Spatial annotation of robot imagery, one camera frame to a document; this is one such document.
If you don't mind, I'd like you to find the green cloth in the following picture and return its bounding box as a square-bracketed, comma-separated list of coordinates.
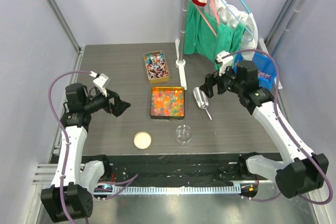
[184, 1, 245, 62]

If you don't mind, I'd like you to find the round wooden jar lid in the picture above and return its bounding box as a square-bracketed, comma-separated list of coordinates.
[133, 132, 152, 150]

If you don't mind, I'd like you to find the silver metal scoop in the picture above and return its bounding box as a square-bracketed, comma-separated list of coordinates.
[193, 87, 212, 120]

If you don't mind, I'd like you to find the purple cable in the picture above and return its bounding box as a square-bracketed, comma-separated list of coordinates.
[49, 70, 98, 224]
[225, 49, 332, 205]

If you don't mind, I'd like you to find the clear glass jar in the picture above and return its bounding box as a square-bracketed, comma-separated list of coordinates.
[175, 124, 192, 145]

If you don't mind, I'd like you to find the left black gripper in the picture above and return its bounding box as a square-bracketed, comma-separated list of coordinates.
[82, 87, 130, 116]

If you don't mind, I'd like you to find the white slotted cable duct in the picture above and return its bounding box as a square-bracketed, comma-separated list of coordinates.
[93, 185, 242, 196]

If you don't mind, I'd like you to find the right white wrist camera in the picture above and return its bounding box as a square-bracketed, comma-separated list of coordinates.
[215, 51, 234, 76]

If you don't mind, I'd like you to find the white clothes rack stand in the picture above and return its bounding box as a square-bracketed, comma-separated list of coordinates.
[175, 0, 282, 89]

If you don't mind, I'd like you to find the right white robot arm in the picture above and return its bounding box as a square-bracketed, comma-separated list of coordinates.
[200, 60, 329, 198]

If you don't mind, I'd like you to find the blue plastic bin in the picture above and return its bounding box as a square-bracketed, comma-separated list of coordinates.
[233, 49, 278, 91]

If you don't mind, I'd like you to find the white cloth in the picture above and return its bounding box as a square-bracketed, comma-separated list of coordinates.
[205, 0, 259, 49]

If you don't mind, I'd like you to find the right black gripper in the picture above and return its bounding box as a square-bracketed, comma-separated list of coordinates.
[199, 62, 244, 99]

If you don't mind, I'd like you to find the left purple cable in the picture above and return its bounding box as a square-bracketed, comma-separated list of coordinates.
[49, 70, 98, 224]

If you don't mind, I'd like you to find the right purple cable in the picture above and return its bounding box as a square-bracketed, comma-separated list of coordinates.
[225, 49, 332, 205]

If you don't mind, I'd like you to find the gold tin of gummy candies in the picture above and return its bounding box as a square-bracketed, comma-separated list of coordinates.
[150, 86, 185, 120]

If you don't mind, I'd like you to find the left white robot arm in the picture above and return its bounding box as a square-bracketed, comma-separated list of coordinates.
[40, 83, 131, 223]

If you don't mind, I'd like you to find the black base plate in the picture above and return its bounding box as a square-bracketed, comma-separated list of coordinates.
[49, 152, 284, 186]

